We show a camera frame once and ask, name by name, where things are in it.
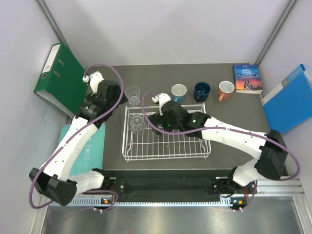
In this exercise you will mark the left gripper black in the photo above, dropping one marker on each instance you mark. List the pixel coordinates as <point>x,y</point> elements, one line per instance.
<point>123,101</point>

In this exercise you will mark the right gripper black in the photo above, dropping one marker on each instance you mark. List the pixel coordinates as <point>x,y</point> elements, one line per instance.
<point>156,120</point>

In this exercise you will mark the clear glass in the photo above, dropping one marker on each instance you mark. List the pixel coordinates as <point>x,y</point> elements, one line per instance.
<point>133,95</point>
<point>138,124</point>

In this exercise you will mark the light blue mug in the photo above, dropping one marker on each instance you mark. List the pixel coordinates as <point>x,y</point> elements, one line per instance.
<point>178,92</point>

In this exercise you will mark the dark blue mug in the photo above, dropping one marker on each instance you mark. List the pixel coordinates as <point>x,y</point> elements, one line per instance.
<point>201,91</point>

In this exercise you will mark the orange patterned mug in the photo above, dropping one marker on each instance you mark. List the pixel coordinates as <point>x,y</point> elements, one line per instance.
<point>225,90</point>

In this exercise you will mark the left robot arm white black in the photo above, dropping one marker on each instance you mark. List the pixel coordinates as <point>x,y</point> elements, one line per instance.
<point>53,179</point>

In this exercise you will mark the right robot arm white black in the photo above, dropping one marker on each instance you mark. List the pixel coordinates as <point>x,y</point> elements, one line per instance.
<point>267,149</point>

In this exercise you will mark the green lever arch binder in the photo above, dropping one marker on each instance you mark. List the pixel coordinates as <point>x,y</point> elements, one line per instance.
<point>60,82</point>

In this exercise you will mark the teal cutting board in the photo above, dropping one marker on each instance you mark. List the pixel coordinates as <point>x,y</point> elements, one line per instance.
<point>91,156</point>

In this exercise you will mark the Jane Eyre book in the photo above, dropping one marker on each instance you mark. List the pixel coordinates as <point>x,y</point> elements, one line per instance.
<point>247,79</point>

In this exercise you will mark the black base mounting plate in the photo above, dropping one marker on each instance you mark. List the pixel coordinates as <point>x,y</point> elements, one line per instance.
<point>173,185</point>

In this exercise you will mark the blue folder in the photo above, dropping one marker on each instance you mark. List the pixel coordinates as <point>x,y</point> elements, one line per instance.
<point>290,102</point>

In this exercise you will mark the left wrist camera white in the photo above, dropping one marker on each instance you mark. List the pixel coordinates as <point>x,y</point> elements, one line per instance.
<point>93,80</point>

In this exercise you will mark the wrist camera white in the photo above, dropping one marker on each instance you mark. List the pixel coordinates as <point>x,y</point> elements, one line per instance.
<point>160,100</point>
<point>93,80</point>

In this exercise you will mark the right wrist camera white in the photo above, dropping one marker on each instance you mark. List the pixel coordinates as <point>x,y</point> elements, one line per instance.
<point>160,100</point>

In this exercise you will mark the white wire dish rack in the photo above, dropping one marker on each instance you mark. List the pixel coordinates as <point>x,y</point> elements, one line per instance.
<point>149,146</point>

